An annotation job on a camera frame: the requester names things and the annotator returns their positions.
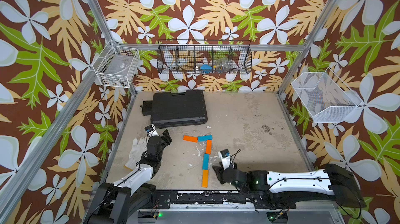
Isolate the orange block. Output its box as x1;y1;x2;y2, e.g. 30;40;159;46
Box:
202;170;209;188
205;140;212;155
183;135;198;143

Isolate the teal block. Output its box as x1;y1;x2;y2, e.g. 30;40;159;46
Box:
197;134;213;142
202;154;209;170

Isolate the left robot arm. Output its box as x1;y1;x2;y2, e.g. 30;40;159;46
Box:
83;129;172;224

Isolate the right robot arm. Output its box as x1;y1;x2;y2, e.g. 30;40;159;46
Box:
212;164;367;210

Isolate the white work glove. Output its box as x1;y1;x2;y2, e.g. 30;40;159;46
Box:
125;137;147;170

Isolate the black plastic tool case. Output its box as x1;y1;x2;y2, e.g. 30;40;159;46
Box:
141;90;208;128

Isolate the blue object in basket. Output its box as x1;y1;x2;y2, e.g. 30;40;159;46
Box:
200;64;213;74

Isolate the white mesh basket right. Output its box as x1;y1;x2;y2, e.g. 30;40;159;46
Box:
291;68;362;123

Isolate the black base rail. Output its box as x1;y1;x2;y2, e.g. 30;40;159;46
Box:
141;190;296;210

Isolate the white wire basket left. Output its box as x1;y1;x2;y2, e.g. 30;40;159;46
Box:
94;41;140;88

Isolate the black wire basket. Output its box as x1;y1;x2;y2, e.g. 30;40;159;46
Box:
155;39;253;75

